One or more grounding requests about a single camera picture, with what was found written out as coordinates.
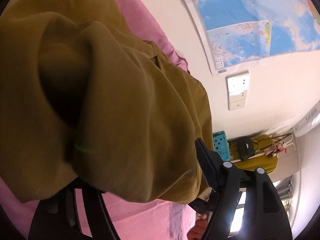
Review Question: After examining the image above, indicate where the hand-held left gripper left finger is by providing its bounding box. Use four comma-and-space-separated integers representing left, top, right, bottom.
29, 179, 117, 240

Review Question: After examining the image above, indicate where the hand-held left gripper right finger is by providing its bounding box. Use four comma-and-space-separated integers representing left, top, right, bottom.
195, 137, 293, 240

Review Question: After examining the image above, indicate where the olive brown jacket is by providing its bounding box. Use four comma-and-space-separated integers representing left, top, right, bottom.
0, 0, 213, 204

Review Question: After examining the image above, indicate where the person's right hand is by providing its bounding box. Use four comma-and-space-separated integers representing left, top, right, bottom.
187, 212, 208, 240

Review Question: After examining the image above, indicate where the blue plastic basket rack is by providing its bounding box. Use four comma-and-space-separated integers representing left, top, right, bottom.
212, 131, 230, 162

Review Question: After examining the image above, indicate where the black handbag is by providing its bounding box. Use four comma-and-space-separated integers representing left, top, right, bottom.
236, 137, 255, 160

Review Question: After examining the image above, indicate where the pink daisy print blanket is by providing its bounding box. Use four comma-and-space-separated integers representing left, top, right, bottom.
0, 0, 200, 240

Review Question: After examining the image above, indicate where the yellow hanging garment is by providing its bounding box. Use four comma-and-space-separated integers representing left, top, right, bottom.
229, 134, 279, 174

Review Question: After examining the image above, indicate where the red white hanging ornament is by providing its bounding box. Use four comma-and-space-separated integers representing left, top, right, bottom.
265, 140, 288, 158

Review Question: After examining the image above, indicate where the bright window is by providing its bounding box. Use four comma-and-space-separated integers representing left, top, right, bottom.
229, 190, 293, 235

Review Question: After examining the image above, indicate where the white air conditioner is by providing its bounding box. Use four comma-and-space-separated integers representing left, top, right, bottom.
292, 106, 320, 138

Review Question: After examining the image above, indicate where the white wall data socket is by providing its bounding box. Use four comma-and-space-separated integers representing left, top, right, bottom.
228, 100, 247, 111

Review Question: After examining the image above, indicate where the white wall power socket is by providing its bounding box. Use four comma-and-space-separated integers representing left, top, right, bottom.
226, 70, 250, 93
227, 90, 248, 103

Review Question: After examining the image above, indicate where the colourful wall map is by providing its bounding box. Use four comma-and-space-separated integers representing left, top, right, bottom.
172, 0, 320, 75

